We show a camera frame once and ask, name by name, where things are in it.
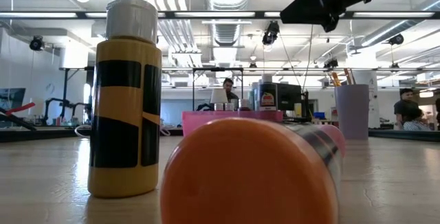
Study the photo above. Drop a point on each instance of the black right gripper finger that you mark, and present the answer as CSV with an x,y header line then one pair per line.
x,y
309,7

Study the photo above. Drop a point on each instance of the group of paint brushes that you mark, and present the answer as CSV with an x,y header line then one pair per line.
x,y
336,79

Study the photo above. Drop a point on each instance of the large black paint bottle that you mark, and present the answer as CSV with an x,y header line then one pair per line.
x,y
267,100

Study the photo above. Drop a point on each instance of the small maroon paint bottle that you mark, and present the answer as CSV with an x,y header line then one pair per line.
x,y
244,104

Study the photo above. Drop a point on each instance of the small grey paint bottle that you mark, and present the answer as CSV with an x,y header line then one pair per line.
x,y
229,106

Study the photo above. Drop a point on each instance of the small orange paint bottle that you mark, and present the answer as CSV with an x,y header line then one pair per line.
x,y
247,176

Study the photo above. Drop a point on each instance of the small yellow paint bottle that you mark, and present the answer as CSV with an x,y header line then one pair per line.
x,y
117,182

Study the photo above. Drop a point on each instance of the black background robot arm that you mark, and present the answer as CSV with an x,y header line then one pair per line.
x,y
58,101
203,107

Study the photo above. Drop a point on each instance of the black background monitor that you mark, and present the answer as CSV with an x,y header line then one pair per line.
x,y
290,97

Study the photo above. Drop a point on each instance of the yellow box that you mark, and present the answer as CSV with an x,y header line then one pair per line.
x,y
297,110

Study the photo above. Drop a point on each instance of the blue storage bin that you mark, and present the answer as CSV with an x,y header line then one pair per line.
x,y
319,115

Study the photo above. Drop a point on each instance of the lavender plastic cup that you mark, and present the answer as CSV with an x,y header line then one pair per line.
x,y
352,114

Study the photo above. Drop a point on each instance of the person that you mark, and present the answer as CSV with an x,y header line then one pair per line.
x,y
231,91
416,122
405,107

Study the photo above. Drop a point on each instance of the white round pillar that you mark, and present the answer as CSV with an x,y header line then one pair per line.
x,y
374,107

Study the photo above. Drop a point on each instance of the white shade background lamp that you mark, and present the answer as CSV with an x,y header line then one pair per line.
x,y
219,97

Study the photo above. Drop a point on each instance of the black equipment case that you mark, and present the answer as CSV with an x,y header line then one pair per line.
x,y
385,124

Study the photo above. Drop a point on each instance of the pink plastic bin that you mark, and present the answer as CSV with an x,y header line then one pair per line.
x,y
199,121

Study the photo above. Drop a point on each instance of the black background pole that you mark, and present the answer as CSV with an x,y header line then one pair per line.
x,y
65,90

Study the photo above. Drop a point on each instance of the black overhead camera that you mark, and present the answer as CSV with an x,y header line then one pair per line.
x,y
271,33

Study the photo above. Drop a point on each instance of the black ceiling camera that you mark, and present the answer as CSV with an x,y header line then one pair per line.
x,y
397,39
330,63
36,43

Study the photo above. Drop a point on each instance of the black background stand frame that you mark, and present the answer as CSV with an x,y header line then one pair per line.
x,y
218,69

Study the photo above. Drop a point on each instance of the dark wall screen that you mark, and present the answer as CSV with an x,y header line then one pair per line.
x,y
13,95

